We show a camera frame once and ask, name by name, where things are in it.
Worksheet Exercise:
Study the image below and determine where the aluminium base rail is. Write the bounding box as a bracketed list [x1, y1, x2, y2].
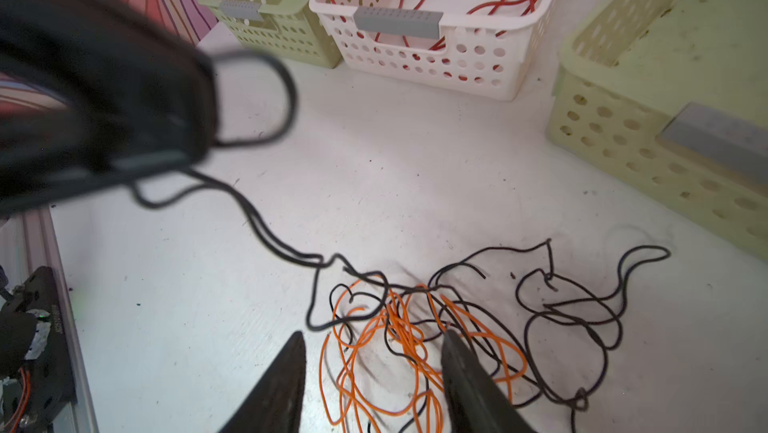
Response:
[1, 208, 98, 433]

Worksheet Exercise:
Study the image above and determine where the right green perforated plastic basket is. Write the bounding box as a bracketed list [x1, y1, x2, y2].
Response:
[547, 0, 767, 258]

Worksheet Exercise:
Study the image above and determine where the green perforated plastic basket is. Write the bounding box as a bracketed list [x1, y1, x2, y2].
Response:
[198, 0, 341, 69]
[547, 0, 767, 258]

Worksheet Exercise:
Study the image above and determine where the black cable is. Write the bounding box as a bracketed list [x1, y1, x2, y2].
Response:
[326, 239, 672, 433]
[128, 48, 391, 333]

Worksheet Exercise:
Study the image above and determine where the left green perforated plastic basket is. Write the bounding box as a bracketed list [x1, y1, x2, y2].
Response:
[198, 0, 341, 69]

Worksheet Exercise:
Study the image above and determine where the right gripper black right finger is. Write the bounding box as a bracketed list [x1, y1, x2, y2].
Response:
[441, 331, 534, 433]

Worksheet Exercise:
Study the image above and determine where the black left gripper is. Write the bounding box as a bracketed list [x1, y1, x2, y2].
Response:
[1, 0, 218, 215]

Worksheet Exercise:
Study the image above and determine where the white perforated plastic basket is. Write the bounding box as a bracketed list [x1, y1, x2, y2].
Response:
[309, 0, 556, 101]

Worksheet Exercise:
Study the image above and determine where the orange cable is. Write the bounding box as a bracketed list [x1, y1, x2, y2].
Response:
[317, 279, 530, 433]

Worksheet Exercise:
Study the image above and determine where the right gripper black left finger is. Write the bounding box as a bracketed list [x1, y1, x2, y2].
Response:
[220, 331, 306, 433]

